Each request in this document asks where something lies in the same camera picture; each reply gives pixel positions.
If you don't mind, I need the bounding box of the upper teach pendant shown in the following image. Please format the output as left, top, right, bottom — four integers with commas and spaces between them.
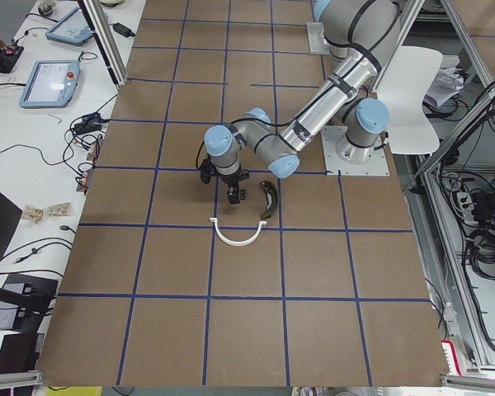
45, 7, 93, 46

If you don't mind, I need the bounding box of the white curved plastic bracket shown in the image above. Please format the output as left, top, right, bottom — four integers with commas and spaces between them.
209, 217, 267, 248

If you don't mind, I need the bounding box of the olive brake shoe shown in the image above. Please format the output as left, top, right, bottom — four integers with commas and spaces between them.
260, 180, 279, 220

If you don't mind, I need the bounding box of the teach pendant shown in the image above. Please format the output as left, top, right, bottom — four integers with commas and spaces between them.
19, 59, 81, 109
45, 7, 93, 46

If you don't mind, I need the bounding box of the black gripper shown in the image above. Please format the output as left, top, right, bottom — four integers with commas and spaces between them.
220, 167, 249, 204

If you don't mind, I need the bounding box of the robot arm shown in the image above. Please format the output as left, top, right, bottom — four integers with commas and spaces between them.
198, 0, 400, 204

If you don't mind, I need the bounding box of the aluminium frame post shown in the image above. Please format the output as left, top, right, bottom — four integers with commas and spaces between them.
78, 0, 128, 87

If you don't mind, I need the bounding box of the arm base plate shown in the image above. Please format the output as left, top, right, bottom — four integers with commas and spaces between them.
320, 125, 389, 177
306, 21, 332, 56

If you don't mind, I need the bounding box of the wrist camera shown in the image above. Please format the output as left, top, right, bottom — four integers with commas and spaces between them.
199, 154, 216, 184

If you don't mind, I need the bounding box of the lower teach pendant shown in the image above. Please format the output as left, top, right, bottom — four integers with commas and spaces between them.
19, 59, 81, 109

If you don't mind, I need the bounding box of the black power adapter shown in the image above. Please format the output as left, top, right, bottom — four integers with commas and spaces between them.
111, 23, 135, 37

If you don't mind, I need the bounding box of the white plastic chair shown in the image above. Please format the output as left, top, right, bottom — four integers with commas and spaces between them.
376, 46, 442, 155

